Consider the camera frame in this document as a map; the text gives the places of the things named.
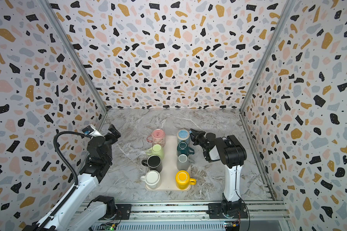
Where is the dark green mug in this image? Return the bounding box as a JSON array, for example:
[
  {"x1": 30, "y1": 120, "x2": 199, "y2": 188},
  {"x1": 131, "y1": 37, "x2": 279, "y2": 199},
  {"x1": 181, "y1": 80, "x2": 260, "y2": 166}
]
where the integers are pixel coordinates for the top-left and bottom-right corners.
[{"x1": 177, "y1": 141, "x2": 195, "y2": 156}]

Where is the light blue yellow-inside mug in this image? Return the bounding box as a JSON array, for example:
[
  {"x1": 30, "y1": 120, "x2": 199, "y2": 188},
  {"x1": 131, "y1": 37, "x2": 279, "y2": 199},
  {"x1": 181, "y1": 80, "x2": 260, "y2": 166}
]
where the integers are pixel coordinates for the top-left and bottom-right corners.
[{"x1": 176, "y1": 129, "x2": 191, "y2": 146}]

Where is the pink patterned mug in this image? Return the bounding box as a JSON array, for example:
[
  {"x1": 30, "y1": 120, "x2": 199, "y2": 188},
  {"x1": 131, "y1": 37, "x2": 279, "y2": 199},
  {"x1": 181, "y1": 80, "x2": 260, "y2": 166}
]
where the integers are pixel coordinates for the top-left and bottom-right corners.
[{"x1": 147, "y1": 129, "x2": 166, "y2": 147}]

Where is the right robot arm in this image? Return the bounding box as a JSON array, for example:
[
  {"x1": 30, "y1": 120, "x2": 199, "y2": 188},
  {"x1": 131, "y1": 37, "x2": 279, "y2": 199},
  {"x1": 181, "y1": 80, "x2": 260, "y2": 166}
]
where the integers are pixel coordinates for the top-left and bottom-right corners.
[{"x1": 190, "y1": 129, "x2": 247, "y2": 218}]

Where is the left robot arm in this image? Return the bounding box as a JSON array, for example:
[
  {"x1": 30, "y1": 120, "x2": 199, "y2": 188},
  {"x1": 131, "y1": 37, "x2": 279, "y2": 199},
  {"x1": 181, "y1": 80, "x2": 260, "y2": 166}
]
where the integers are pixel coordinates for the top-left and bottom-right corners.
[{"x1": 24, "y1": 125, "x2": 121, "y2": 231}]

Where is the grey mug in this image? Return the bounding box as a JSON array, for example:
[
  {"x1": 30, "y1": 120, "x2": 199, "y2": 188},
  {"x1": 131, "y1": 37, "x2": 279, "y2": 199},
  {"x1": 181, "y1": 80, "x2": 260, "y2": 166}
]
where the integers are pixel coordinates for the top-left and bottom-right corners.
[{"x1": 176, "y1": 154, "x2": 190, "y2": 171}]

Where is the yellow mug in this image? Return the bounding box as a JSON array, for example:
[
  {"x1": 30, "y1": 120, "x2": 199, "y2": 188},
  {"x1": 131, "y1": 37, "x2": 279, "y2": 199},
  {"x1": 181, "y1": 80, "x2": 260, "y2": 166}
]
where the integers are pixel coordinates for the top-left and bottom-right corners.
[{"x1": 175, "y1": 170, "x2": 197, "y2": 190}]

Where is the light green mug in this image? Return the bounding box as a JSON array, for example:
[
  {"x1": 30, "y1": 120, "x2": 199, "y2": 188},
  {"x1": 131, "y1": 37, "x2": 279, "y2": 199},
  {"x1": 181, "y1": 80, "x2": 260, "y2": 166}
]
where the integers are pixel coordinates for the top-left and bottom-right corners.
[{"x1": 146, "y1": 144, "x2": 165, "y2": 159}]

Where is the black mug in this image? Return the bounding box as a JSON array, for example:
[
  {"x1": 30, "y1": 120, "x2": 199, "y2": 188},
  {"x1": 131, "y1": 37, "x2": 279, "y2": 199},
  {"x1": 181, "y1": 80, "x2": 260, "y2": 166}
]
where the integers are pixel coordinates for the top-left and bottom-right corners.
[{"x1": 141, "y1": 155, "x2": 163, "y2": 173}]

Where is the white mug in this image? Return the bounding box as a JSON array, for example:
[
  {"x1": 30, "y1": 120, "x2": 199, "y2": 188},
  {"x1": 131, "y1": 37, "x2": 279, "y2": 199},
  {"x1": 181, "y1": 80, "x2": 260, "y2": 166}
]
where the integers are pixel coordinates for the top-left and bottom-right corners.
[{"x1": 140, "y1": 170, "x2": 161, "y2": 189}]

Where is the cream plastic tray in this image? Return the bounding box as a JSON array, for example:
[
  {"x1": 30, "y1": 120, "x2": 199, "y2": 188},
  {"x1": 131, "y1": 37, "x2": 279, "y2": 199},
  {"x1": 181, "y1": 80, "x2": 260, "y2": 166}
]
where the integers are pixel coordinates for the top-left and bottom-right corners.
[{"x1": 145, "y1": 135, "x2": 191, "y2": 192}]

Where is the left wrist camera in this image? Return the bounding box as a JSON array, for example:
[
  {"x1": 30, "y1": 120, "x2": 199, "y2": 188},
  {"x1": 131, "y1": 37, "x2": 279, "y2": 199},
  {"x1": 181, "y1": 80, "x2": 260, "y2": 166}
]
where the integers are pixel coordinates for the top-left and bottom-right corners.
[{"x1": 82, "y1": 124, "x2": 102, "y2": 137}]

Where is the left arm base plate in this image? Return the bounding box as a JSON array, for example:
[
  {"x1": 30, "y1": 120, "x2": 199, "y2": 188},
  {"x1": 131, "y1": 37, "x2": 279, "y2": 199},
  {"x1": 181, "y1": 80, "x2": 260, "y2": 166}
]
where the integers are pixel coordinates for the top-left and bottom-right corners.
[{"x1": 103, "y1": 204, "x2": 132, "y2": 220}]

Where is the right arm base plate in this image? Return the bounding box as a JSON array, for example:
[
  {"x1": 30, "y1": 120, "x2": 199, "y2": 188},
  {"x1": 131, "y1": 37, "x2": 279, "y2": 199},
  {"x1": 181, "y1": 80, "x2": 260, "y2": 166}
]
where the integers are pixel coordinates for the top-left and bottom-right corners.
[{"x1": 206, "y1": 200, "x2": 248, "y2": 219}]

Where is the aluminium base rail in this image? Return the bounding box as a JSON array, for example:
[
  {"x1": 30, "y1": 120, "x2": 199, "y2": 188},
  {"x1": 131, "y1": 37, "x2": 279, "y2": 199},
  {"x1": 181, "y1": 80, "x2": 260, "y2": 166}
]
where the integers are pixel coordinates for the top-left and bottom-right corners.
[{"x1": 73, "y1": 201, "x2": 292, "y2": 231}]

